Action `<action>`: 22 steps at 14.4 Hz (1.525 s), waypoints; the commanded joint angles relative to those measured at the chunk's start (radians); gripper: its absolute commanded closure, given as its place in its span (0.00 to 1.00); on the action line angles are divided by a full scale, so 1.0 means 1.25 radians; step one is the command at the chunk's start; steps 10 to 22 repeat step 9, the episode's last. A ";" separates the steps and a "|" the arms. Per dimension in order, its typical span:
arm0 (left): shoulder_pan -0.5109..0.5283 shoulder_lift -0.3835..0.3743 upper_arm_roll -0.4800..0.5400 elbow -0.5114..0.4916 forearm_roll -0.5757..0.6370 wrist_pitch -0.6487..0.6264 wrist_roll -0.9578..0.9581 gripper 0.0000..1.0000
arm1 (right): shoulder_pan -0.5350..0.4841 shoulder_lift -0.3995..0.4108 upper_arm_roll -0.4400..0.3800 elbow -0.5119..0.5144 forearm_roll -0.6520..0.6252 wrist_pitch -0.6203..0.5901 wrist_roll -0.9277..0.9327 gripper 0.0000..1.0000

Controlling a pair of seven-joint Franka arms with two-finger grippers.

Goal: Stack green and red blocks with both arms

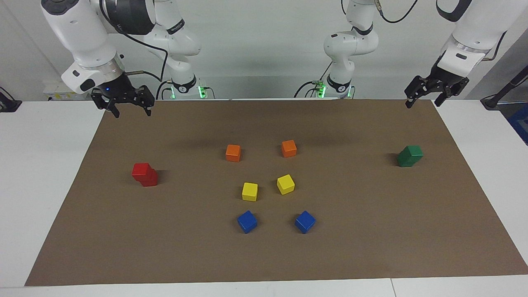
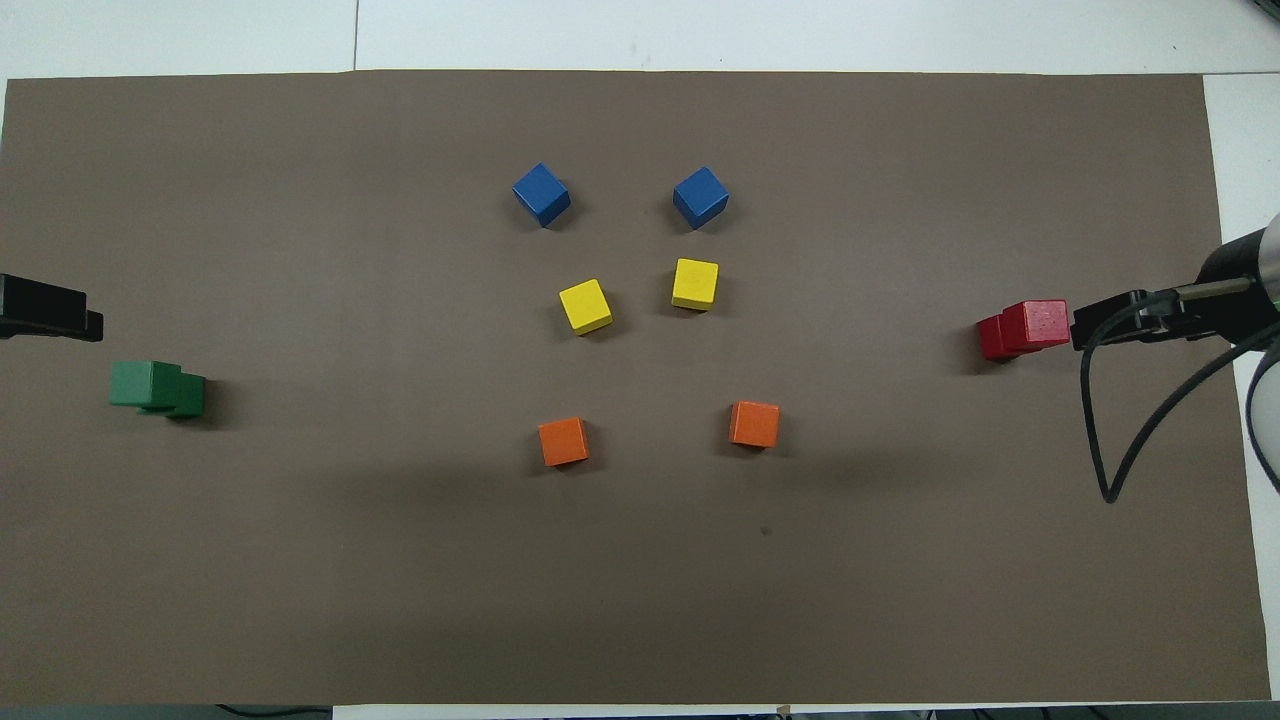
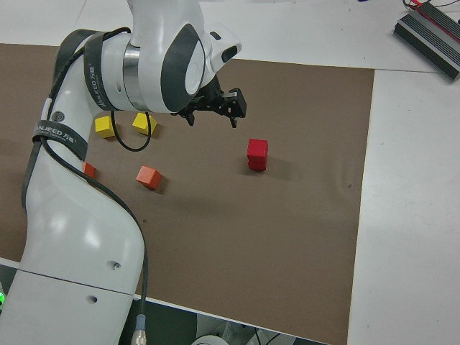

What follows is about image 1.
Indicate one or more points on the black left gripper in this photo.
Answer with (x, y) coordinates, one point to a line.
(445, 84)

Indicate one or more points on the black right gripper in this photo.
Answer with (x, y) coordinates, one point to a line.
(119, 90)

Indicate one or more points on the green wooden cube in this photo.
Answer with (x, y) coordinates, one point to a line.
(413, 150)
(404, 162)

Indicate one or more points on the red wooden cube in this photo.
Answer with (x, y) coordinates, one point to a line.
(150, 181)
(140, 170)

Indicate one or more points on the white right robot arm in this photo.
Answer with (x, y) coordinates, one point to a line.
(82, 33)

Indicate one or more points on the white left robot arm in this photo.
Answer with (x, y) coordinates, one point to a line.
(350, 45)

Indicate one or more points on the black stand pole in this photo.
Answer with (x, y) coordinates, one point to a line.
(491, 101)

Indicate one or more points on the white power box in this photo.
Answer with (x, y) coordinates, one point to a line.
(62, 91)

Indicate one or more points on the blue object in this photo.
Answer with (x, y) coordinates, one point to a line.
(520, 119)

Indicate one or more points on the orange wooden cube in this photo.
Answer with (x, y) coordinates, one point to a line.
(233, 153)
(288, 148)

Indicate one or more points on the brown paper table mat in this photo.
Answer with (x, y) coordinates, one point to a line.
(123, 239)

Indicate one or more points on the yellow wooden cube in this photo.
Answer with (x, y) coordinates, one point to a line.
(249, 192)
(285, 184)

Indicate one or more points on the blue wooden cube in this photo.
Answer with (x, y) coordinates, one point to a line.
(247, 221)
(305, 221)

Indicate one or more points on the black clamp mount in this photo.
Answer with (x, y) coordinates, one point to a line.
(8, 105)

